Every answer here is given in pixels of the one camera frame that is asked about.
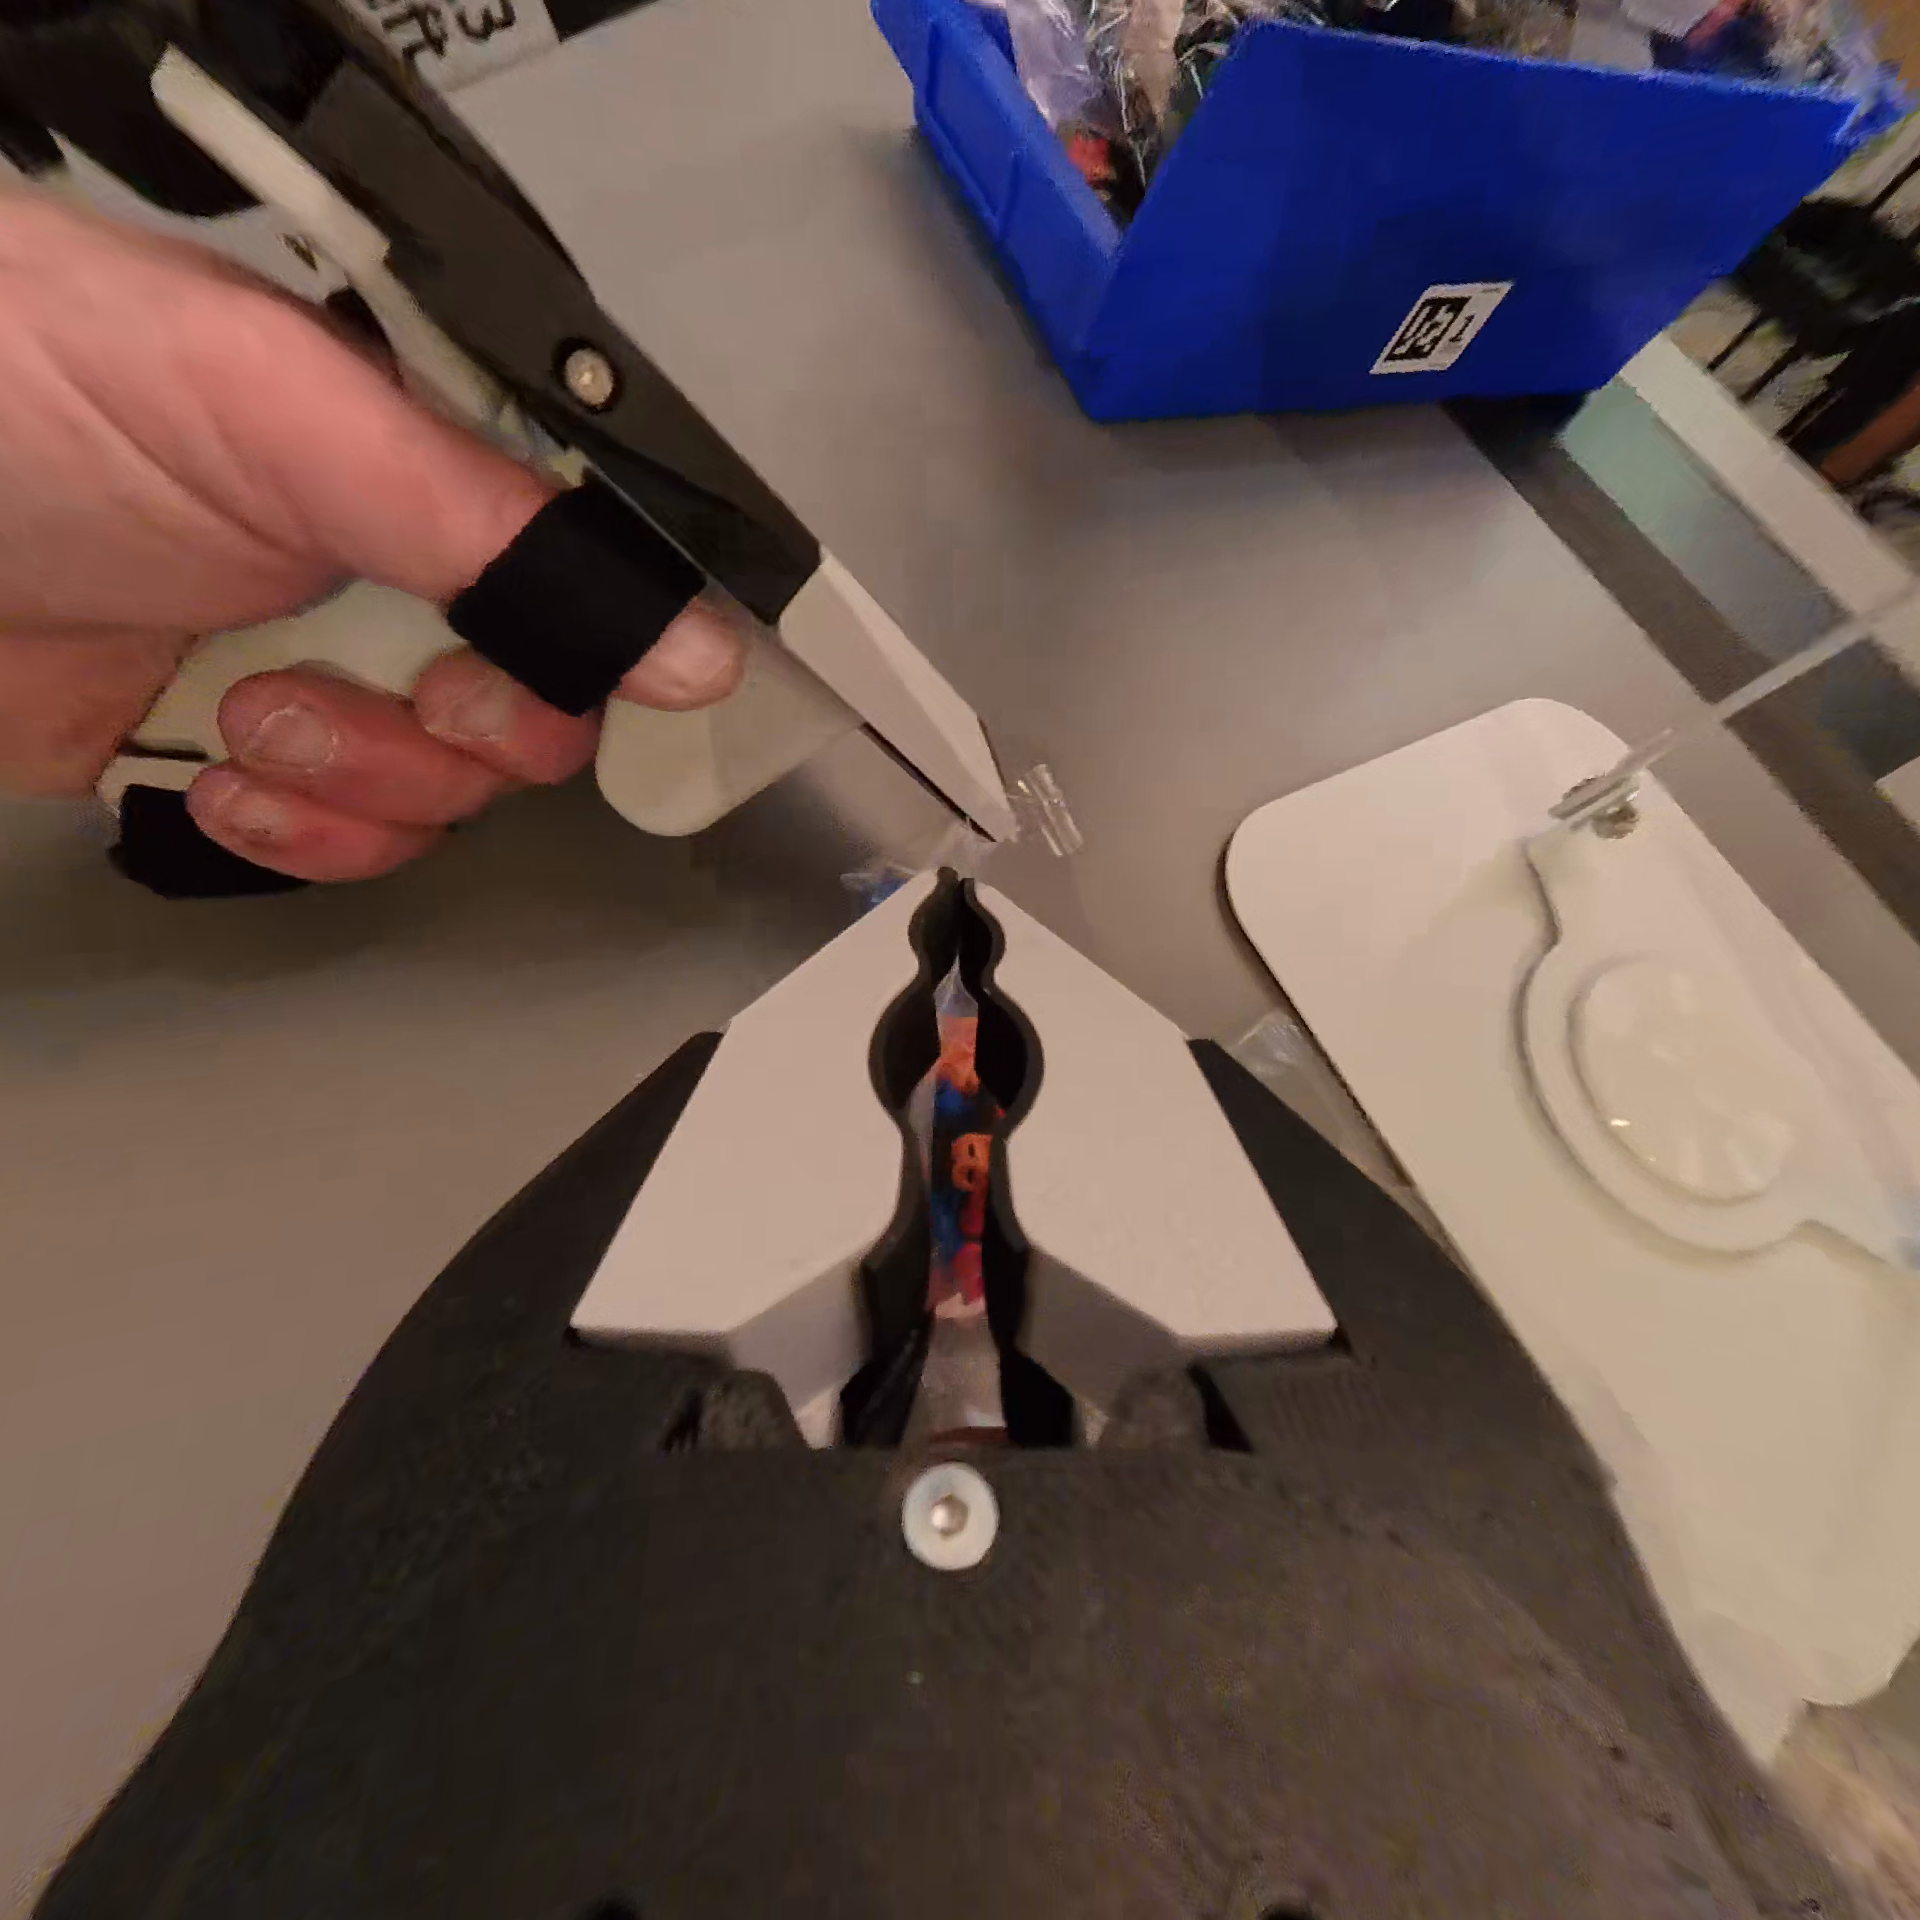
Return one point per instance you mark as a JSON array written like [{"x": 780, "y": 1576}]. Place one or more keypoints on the blue plastic bin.
[{"x": 1275, "y": 271}]

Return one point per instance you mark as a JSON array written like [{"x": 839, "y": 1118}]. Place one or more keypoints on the person's left hand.
[{"x": 180, "y": 450}]

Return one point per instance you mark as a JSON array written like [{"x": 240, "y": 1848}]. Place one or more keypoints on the small clear plastic scrap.
[{"x": 1059, "y": 810}]

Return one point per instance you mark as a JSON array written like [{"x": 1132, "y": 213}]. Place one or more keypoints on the small bag of colourful pins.
[{"x": 958, "y": 1169}]

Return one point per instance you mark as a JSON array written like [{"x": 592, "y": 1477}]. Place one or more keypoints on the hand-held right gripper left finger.
[{"x": 748, "y": 1186}]

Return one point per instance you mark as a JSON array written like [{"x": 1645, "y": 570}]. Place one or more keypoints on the pile of clear part bags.
[{"x": 1140, "y": 74}]

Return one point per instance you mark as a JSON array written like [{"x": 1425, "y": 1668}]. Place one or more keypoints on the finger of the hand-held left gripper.
[{"x": 884, "y": 658}]

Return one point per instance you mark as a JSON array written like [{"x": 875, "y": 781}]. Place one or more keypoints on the white adjustable book stand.
[{"x": 1439, "y": 930}]

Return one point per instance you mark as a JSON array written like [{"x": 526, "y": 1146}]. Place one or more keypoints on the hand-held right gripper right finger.
[{"x": 1155, "y": 1199}]

